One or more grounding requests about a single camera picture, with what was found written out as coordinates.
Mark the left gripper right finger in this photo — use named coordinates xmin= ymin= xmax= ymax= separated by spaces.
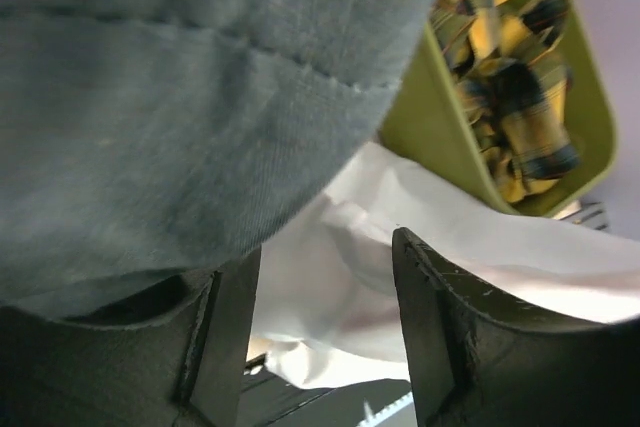
xmin=392 ymin=228 xmax=639 ymax=427

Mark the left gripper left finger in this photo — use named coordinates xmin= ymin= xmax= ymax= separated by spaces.
xmin=1 ymin=251 xmax=261 ymax=426

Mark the white shirt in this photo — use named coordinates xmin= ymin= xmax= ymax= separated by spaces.
xmin=252 ymin=142 xmax=639 ymax=389

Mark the grey shirt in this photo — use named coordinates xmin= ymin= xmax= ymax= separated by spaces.
xmin=1 ymin=0 xmax=433 ymax=318

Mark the yellow plaid shirt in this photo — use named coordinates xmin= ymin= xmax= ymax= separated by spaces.
xmin=429 ymin=0 xmax=579 ymax=204

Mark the green plastic basket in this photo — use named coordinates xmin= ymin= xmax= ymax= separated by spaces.
xmin=380 ymin=0 xmax=617 ymax=217

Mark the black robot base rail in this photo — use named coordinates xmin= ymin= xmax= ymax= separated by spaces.
xmin=236 ymin=355 xmax=414 ymax=427

